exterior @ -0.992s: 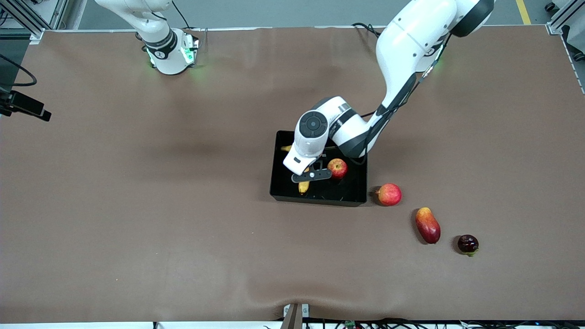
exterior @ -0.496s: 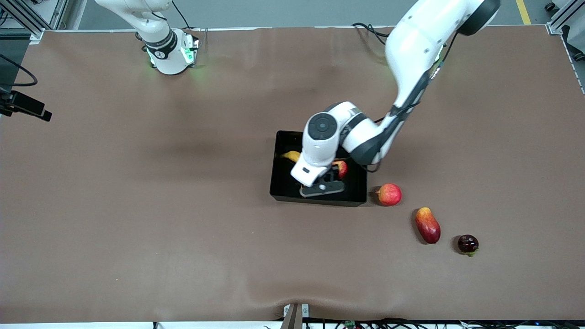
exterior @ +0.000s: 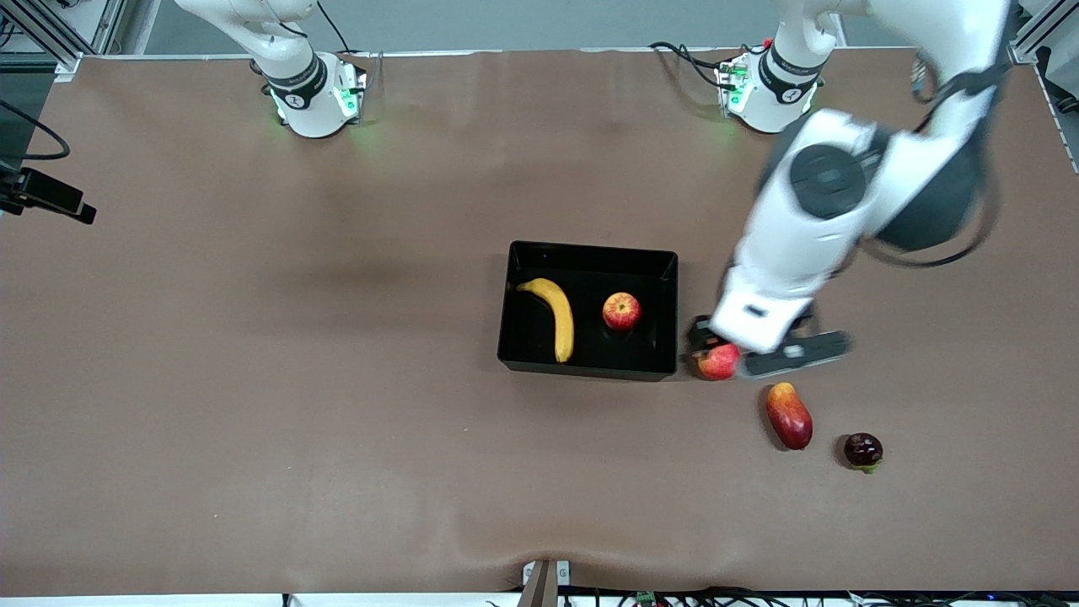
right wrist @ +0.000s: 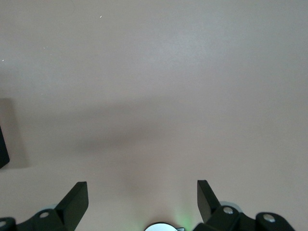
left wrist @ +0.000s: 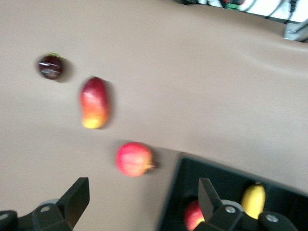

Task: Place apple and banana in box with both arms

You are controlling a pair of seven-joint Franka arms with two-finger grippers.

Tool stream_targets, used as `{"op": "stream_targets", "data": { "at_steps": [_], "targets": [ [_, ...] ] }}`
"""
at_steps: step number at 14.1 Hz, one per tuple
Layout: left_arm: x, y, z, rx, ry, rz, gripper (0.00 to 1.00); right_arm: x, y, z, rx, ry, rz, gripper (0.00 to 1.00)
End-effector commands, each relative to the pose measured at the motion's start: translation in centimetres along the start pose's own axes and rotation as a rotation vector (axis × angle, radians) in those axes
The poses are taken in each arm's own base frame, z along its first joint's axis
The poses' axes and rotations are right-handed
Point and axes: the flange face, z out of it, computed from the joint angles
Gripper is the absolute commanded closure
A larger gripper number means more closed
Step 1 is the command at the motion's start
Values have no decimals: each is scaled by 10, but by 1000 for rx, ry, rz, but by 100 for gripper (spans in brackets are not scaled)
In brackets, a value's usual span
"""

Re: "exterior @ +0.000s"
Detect pinkish red apple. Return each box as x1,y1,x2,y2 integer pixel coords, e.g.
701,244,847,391
694,341,743,381

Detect red yellow streaked apple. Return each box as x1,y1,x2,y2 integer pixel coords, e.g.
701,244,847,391
602,292,642,332

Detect black plastic box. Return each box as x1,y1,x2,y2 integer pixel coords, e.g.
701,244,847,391
497,240,680,383

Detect yellow banana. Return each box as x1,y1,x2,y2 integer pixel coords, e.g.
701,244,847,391
516,277,576,364

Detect red yellow mango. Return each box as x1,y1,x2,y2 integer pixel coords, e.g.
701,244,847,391
765,382,813,451

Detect grey metal equipment stand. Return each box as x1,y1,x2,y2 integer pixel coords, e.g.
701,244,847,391
1012,0,1079,115

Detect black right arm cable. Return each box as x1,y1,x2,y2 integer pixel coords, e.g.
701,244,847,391
0,99,71,162

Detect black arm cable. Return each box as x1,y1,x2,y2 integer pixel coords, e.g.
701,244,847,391
860,51,1012,271
0,99,71,162

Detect aluminium frame rack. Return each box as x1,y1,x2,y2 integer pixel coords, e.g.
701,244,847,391
0,0,129,83

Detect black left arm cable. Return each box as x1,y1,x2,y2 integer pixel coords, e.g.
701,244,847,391
860,51,1012,271

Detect black left base cables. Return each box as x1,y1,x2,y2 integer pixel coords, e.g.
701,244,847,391
647,40,770,92

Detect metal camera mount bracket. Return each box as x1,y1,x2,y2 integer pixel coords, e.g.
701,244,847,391
521,558,572,607

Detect black right base cable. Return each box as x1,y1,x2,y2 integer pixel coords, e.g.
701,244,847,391
314,0,372,94

